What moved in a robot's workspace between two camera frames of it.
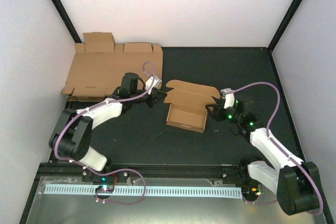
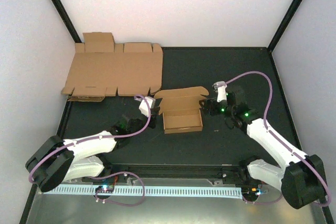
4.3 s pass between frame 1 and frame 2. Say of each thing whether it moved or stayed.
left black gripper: moved
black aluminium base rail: stayed
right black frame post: stayed
